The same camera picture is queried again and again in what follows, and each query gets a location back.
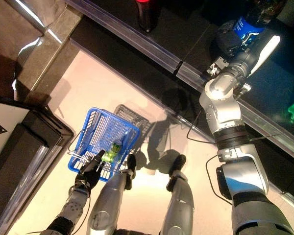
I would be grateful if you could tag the Pepsi cola bottle blue cap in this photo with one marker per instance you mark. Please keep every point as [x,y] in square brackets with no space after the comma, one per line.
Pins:
[247,27]

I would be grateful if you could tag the silver robot leg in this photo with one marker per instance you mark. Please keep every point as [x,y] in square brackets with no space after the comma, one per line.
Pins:
[178,203]
[107,195]

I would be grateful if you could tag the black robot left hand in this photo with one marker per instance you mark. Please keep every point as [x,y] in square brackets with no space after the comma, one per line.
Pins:
[90,171]

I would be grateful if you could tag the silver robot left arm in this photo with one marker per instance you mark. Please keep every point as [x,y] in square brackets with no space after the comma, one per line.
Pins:
[73,205]

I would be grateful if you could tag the dark shelf board clear rail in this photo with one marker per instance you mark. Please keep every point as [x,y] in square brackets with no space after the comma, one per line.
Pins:
[279,85]
[166,36]

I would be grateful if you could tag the silver robot right leg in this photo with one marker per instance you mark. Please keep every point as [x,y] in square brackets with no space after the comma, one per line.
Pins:
[178,203]

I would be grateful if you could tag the black robot foot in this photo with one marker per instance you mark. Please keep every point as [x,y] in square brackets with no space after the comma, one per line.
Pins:
[131,162]
[178,162]

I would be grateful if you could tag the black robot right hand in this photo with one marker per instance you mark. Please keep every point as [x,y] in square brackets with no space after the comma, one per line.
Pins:
[226,39]

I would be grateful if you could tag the black robot left foot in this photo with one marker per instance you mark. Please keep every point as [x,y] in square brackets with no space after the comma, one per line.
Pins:
[131,162]

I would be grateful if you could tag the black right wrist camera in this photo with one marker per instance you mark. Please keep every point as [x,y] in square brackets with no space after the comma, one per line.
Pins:
[216,67]

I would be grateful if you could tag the silver robot left leg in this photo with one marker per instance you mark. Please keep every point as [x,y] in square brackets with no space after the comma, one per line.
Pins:
[107,195]

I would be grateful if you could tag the Coca-Cola bottle red cap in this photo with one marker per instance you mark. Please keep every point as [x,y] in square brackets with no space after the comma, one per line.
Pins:
[147,17]

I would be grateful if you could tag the black glossy cabinet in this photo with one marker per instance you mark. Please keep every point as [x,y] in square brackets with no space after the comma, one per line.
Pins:
[27,147]

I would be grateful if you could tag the black robot right foot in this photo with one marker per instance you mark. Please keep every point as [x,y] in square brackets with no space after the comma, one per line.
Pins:
[178,162]

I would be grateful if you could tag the black shelf base plinth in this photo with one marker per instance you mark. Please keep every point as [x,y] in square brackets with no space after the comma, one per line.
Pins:
[107,49]

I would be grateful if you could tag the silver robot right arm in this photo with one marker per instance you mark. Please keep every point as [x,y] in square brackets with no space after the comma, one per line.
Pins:
[223,110]

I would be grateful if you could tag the small green drink bottle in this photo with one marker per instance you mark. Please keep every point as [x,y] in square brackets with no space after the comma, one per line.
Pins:
[111,153]

